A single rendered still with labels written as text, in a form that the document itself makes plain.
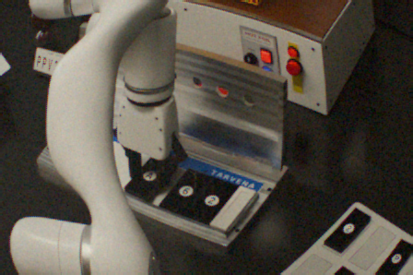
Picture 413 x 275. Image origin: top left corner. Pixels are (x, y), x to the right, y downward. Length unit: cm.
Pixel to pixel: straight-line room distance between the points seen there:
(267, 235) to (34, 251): 68
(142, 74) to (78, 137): 51
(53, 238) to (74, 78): 21
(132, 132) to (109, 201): 60
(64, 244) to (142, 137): 61
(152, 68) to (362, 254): 50
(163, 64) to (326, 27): 36
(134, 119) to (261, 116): 21
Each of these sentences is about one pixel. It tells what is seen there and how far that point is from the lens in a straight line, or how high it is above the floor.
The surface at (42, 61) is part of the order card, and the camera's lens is 226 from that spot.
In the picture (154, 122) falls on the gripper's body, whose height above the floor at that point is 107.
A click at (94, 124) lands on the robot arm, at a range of 131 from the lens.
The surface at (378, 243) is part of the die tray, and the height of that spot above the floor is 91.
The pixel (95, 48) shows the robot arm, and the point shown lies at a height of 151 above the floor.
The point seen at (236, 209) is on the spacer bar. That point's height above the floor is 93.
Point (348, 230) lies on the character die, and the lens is 184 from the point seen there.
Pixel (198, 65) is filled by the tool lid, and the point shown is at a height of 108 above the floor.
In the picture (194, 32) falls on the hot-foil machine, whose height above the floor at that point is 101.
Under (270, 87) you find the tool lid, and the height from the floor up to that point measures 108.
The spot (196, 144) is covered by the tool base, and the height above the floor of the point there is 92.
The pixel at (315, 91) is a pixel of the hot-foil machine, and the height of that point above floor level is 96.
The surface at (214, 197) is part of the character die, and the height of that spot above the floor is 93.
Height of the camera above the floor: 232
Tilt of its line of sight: 44 degrees down
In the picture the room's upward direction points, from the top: 7 degrees counter-clockwise
